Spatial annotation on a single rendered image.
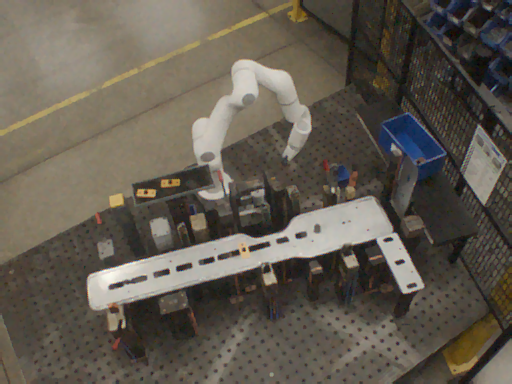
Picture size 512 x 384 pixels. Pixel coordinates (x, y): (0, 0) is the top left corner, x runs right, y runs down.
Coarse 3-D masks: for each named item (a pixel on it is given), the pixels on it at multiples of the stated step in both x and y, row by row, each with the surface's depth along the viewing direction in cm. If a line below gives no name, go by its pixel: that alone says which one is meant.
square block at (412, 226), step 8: (416, 216) 223; (400, 224) 227; (408, 224) 221; (416, 224) 221; (400, 232) 230; (408, 232) 221; (416, 232) 221; (408, 240) 226; (416, 240) 228; (400, 248) 235; (408, 248) 232; (416, 248) 235
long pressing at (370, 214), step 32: (288, 224) 233; (320, 224) 232; (352, 224) 230; (384, 224) 229; (160, 256) 229; (192, 256) 228; (256, 256) 225; (288, 256) 224; (96, 288) 222; (128, 288) 221; (160, 288) 220
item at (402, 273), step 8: (392, 240) 224; (400, 240) 224; (384, 248) 222; (392, 248) 222; (384, 256) 220; (392, 256) 220; (400, 256) 219; (408, 256) 219; (392, 264) 217; (400, 264) 217; (408, 264) 217; (392, 272) 215; (400, 272) 215; (408, 272) 215; (416, 272) 214; (400, 280) 213; (408, 280) 212; (416, 280) 212; (400, 288) 211; (416, 288) 210
